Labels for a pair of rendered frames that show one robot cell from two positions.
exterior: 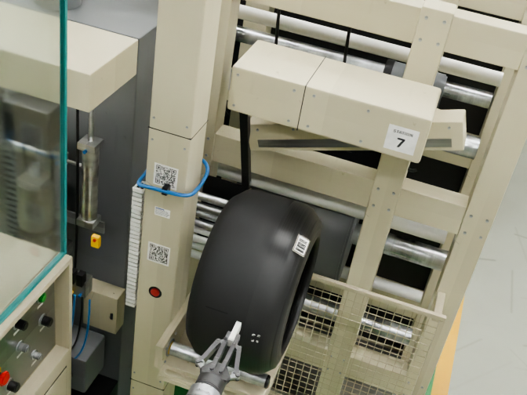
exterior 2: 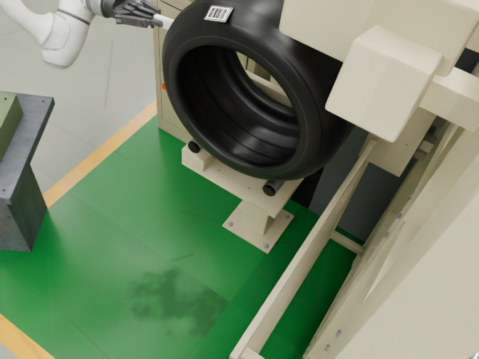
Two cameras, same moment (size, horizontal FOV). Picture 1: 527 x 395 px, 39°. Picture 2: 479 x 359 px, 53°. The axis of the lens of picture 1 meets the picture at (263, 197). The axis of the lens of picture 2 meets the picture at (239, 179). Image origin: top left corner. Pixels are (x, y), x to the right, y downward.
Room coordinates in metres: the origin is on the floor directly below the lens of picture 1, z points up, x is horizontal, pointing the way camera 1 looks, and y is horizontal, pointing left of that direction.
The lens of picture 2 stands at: (2.05, -1.04, 2.08)
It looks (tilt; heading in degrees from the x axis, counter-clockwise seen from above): 53 degrees down; 103
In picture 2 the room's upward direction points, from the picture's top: 10 degrees clockwise
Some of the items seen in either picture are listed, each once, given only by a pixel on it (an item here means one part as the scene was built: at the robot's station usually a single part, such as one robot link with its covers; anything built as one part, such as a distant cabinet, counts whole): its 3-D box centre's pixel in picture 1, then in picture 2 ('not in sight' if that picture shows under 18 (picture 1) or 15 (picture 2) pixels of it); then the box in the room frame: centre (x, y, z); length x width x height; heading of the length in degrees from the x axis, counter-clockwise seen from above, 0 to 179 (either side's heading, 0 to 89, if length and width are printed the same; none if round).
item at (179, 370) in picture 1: (214, 377); (222, 129); (1.71, 0.05, 0.83); 0.36 x 0.09 x 0.06; 78
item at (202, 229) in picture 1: (216, 222); (406, 117); (2.27, 0.16, 1.05); 0.20 x 0.15 x 0.30; 78
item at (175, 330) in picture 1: (183, 319); (285, 105); (1.89, 0.20, 0.90); 0.40 x 0.03 x 0.10; 168
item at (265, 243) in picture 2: not in sight; (259, 220); (1.88, 0.28, 0.01); 0.27 x 0.27 x 0.02; 78
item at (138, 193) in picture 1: (138, 247); not in sight; (1.87, 0.37, 1.19); 0.05 x 0.04 x 0.48; 168
